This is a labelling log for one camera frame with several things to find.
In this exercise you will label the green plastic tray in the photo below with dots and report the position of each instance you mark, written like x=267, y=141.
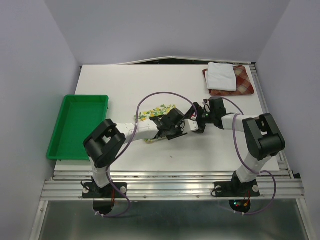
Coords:
x=79, y=115

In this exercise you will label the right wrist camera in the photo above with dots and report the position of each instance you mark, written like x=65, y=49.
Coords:
x=206, y=105

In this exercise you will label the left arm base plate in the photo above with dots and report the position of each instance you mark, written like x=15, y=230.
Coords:
x=92, y=191

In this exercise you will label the red plaid skirt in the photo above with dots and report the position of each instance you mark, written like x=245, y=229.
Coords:
x=243, y=85

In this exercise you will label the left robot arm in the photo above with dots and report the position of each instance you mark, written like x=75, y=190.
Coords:
x=103, y=145

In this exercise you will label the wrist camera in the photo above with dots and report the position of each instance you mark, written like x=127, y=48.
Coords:
x=189, y=125
x=206, y=105

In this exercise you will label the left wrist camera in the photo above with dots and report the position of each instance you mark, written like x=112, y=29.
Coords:
x=189, y=125

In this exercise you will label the white skirt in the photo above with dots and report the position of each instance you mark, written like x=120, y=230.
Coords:
x=221, y=77

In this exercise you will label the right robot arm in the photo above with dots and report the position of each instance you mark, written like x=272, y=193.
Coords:
x=263, y=138

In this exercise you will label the yellow floral skirt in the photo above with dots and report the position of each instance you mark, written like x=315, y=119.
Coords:
x=155, y=112

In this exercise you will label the aluminium rail frame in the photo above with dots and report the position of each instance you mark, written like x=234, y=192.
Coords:
x=173, y=205

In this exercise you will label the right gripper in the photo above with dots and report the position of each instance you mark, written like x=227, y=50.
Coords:
x=199, y=109

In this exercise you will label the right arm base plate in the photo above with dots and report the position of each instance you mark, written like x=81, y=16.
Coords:
x=227, y=189

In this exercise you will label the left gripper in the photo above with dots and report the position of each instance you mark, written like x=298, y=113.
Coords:
x=180, y=126

